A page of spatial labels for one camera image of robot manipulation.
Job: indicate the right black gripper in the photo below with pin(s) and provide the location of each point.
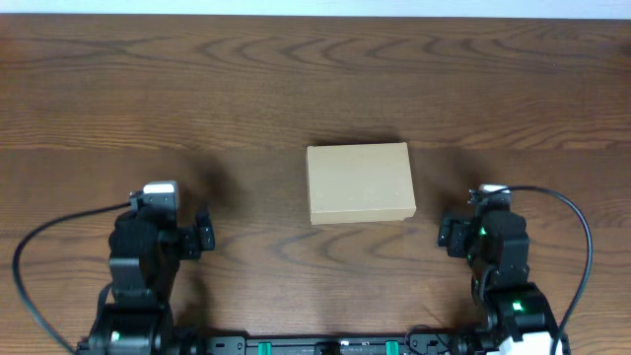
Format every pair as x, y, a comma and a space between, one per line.
452, 234

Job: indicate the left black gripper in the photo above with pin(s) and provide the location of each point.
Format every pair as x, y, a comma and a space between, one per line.
190, 236

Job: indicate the cardboard box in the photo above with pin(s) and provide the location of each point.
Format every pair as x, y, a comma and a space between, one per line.
359, 183

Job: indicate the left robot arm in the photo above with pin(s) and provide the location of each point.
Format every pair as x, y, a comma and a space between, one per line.
146, 249

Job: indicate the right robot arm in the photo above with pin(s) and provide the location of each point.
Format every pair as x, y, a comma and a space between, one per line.
514, 315

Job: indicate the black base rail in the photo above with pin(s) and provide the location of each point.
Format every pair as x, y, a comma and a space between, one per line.
419, 343

